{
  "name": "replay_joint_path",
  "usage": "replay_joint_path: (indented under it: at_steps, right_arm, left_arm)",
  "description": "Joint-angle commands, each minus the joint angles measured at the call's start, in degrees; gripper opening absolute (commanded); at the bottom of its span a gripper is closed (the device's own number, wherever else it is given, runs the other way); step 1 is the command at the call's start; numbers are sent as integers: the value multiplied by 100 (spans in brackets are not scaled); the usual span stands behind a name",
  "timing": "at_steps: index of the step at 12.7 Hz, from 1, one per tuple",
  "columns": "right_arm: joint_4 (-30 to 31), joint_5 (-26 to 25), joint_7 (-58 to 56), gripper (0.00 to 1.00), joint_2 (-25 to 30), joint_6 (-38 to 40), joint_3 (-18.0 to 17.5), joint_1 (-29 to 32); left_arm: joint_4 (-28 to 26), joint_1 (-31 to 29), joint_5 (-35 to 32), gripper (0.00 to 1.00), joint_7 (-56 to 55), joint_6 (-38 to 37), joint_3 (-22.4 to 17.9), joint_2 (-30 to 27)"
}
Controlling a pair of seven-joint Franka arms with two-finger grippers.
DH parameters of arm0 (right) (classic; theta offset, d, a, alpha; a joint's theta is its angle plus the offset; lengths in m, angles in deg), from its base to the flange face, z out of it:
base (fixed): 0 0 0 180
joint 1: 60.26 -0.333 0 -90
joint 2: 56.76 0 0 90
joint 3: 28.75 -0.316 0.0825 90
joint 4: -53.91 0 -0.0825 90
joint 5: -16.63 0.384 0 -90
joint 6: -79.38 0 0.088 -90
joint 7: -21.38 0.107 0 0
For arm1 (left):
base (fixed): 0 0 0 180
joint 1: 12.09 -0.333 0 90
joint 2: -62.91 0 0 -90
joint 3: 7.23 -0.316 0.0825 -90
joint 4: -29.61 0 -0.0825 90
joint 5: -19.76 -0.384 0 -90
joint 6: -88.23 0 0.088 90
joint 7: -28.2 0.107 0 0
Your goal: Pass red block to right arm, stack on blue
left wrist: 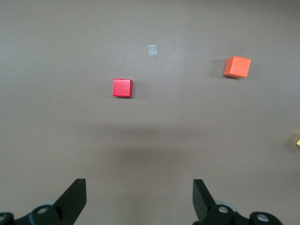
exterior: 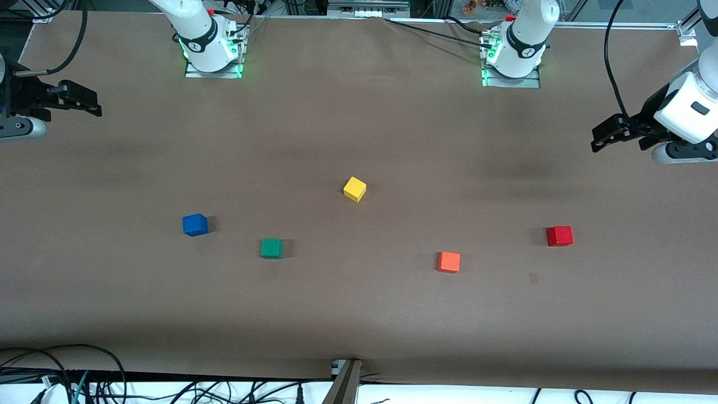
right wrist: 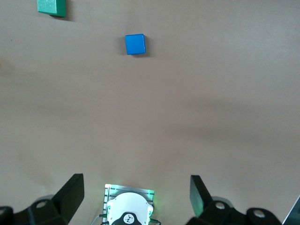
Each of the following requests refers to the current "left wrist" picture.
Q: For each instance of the red wooden cube block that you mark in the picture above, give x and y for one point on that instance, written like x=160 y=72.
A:
x=122 y=87

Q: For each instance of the clear tape patch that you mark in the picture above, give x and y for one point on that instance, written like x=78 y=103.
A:
x=152 y=50

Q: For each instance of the orange wooden cube block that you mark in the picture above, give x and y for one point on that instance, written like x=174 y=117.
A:
x=236 y=67

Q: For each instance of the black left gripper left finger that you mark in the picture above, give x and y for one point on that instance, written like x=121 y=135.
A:
x=72 y=201

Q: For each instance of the yellow wooden cube block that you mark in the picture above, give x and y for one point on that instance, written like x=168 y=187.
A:
x=298 y=142

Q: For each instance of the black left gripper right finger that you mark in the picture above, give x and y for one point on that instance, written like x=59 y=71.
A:
x=202 y=201

